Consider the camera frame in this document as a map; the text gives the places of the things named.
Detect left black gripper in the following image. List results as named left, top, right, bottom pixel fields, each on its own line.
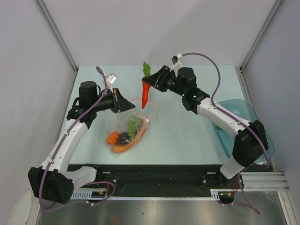
left=91, top=88, right=135, bottom=113

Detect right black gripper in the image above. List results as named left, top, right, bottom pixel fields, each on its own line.
left=142, top=66, right=186, bottom=97

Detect red toy carrot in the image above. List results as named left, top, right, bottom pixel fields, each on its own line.
left=142, top=62, right=151, bottom=109

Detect clear zip top bag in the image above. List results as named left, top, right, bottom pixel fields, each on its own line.
left=105, top=96, right=158, bottom=156

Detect orange toy pumpkin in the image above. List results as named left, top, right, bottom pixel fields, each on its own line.
left=106, top=131, right=120, bottom=145

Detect dark purple toy fruit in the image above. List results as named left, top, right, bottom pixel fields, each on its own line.
left=117, top=132, right=130, bottom=145

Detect green toy grapes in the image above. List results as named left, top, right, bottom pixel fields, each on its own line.
left=127, top=115, right=142, bottom=140

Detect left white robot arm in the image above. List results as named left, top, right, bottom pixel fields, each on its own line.
left=28, top=81, right=135, bottom=204

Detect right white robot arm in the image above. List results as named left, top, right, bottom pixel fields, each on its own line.
left=142, top=66, right=269, bottom=188

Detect blue plastic food tray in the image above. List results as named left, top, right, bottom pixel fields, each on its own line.
left=211, top=99, right=260, bottom=158

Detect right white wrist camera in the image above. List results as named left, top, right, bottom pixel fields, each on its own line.
left=170, top=54, right=182, bottom=72

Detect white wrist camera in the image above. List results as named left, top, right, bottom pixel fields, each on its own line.
left=105, top=74, right=117, bottom=90
left=170, top=54, right=182, bottom=72

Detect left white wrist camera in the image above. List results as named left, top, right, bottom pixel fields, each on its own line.
left=105, top=74, right=117, bottom=90

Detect white slotted cable duct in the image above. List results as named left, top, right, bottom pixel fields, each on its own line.
left=70, top=189, right=220, bottom=201

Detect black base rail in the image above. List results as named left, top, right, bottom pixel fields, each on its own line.
left=83, top=165, right=244, bottom=197

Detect aluminium frame profile right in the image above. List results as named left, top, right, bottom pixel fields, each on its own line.
left=236, top=65, right=300, bottom=225

